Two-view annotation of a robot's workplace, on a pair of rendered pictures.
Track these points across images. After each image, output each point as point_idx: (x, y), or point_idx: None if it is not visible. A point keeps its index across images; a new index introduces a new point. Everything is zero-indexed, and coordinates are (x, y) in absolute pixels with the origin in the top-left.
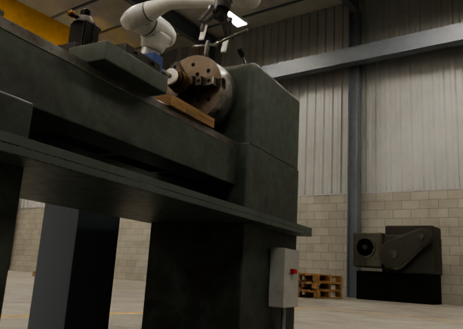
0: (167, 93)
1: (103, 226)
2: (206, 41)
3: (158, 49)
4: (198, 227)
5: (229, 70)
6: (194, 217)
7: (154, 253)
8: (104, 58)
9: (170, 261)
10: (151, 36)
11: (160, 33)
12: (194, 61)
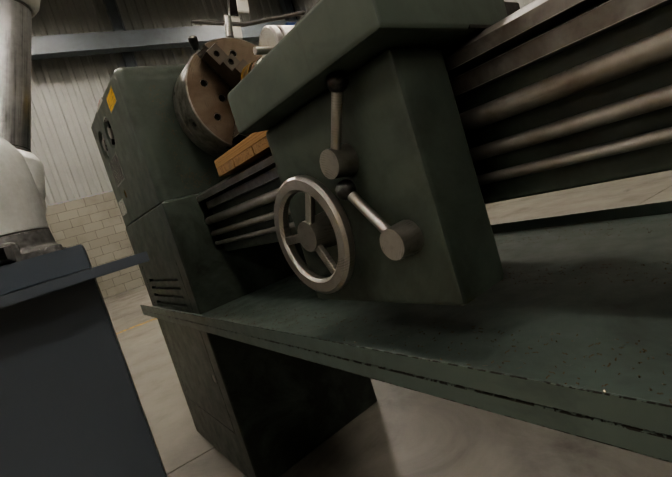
0: (204, 100)
1: (130, 375)
2: (227, 17)
3: (35, 8)
4: None
5: None
6: None
7: (231, 361)
8: None
9: (261, 356)
10: None
11: None
12: (233, 47)
